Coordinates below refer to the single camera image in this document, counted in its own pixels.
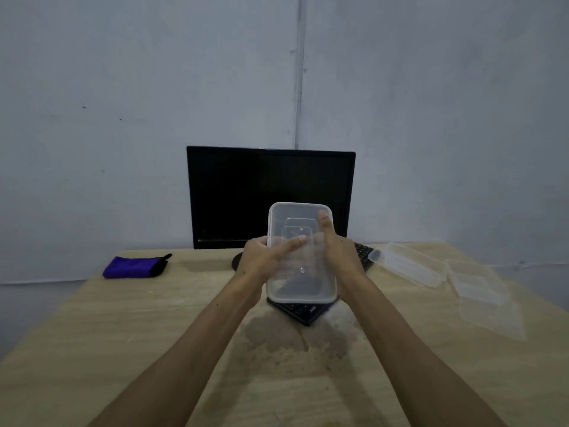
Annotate black computer monitor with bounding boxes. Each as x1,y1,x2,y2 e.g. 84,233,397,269
186,146,356,272

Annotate light wooden table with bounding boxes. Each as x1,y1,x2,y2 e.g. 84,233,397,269
0,242,569,427

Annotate purple grey cleaning cloth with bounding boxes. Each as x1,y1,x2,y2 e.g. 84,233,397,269
103,253,173,280

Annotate white wall cable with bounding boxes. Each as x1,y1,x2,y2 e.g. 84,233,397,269
488,260,569,269

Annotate person's right hand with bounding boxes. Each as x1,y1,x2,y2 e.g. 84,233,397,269
318,210,368,304

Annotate person's right forearm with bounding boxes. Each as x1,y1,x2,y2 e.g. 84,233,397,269
340,273,507,427

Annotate person's left hand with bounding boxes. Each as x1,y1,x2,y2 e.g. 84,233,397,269
233,235,308,306

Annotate black keyboard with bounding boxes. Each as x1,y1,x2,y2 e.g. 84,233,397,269
266,242,375,327

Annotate person's left forearm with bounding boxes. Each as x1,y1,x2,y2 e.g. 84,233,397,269
88,275,263,427

